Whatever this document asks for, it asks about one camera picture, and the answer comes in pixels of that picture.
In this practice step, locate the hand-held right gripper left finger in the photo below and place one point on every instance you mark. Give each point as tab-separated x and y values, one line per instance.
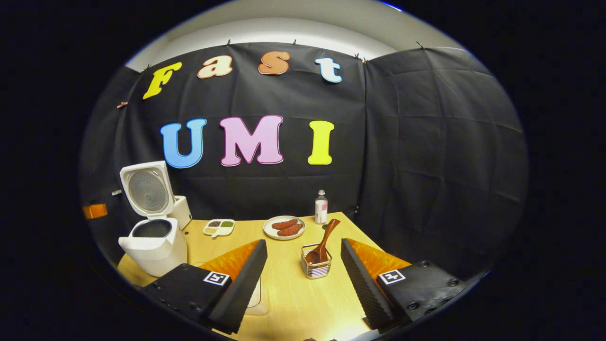
241	289

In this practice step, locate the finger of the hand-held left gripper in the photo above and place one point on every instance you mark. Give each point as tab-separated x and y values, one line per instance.
94	211

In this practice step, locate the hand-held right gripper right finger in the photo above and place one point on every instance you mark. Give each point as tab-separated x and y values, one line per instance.
364	289

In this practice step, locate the brown wooden spoon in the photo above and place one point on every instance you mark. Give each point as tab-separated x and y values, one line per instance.
329	237

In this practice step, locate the white rice cooker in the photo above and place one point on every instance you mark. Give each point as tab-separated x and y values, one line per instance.
156	255

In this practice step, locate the white divided grain dish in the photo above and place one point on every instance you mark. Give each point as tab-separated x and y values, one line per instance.
218	230

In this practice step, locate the round white plate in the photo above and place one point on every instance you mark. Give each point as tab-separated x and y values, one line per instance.
268	228

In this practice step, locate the red meat piece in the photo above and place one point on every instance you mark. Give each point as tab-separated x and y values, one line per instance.
290	230
284	224

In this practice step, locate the white toaster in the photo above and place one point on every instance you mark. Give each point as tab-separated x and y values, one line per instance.
183	213

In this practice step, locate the clear bottle with pink label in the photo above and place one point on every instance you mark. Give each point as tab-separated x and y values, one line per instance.
321	210

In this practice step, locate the black backdrop cloth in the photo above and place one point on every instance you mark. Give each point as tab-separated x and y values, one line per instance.
402	142

